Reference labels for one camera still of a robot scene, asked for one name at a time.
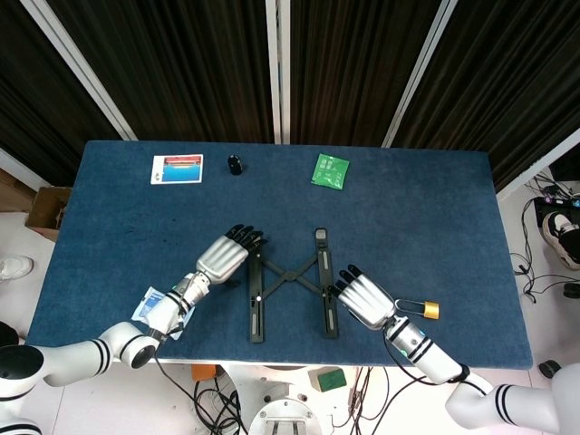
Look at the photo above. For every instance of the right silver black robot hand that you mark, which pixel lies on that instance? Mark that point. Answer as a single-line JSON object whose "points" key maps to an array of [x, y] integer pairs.
{"points": [[367, 299]]}

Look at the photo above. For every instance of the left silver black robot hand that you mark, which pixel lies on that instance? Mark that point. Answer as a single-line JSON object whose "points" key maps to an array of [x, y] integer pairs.
{"points": [[222, 258]]}

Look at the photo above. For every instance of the black folding stand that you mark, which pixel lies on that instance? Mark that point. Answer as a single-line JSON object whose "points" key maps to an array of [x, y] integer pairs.
{"points": [[256, 331]]}

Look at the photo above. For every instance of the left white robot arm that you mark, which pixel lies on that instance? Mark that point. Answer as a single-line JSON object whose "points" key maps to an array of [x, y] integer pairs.
{"points": [[167, 312]]}

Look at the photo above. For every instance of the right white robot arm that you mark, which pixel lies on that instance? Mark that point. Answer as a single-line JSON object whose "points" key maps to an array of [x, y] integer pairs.
{"points": [[430, 358]]}

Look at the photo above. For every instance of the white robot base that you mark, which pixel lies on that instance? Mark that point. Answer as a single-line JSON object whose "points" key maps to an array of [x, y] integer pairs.
{"points": [[285, 414]]}

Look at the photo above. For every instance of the brass long shackle padlock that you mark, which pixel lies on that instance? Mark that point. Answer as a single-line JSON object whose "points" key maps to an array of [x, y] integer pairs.
{"points": [[431, 311]]}

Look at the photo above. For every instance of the blue white plastic packet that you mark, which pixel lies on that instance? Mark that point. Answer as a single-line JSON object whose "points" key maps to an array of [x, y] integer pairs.
{"points": [[147, 306]]}

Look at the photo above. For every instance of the blue felt table cover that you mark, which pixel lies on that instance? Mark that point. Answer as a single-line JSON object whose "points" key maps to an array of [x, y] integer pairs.
{"points": [[136, 226]]}

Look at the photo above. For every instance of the small black cylinder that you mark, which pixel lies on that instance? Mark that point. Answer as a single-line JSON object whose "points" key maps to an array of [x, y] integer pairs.
{"points": [[234, 165]]}

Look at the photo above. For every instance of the red blue photo card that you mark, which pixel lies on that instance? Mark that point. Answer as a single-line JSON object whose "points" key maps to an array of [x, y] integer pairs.
{"points": [[176, 170]]}

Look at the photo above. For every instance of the orange block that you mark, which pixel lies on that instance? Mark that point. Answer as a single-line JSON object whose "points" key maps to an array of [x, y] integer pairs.
{"points": [[204, 372]]}

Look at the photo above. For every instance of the green sachet packet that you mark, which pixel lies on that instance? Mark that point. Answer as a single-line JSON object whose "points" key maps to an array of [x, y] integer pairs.
{"points": [[330, 171]]}

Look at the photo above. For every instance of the brown cardboard box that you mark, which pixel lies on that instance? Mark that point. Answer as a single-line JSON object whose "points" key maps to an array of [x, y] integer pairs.
{"points": [[43, 213]]}

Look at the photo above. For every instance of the dark pleated curtain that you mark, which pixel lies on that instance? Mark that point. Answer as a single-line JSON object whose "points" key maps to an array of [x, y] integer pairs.
{"points": [[36, 90], [512, 81], [181, 68], [353, 68]]}

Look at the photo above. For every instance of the small black round object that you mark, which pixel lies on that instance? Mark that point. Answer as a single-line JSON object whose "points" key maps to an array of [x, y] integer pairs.
{"points": [[549, 368]]}

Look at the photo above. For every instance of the black power strip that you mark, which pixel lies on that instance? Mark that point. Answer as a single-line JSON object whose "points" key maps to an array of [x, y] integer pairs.
{"points": [[546, 206]]}

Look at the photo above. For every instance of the black white sneaker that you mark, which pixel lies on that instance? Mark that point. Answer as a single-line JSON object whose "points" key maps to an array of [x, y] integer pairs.
{"points": [[559, 231]]}

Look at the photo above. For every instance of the black power adapter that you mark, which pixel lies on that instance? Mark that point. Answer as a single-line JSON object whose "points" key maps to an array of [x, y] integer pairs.
{"points": [[572, 291]]}

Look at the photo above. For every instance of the white shoe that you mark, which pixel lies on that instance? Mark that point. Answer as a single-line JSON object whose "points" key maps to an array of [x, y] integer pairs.
{"points": [[16, 267]]}

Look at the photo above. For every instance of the black rounded object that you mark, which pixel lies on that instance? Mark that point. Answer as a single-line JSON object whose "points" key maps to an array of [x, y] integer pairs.
{"points": [[6, 334]]}

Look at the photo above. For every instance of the white frame post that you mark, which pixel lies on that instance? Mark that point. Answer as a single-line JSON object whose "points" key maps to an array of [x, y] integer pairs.
{"points": [[16, 167], [539, 165], [77, 63], [277, 68], [419, 68]]}

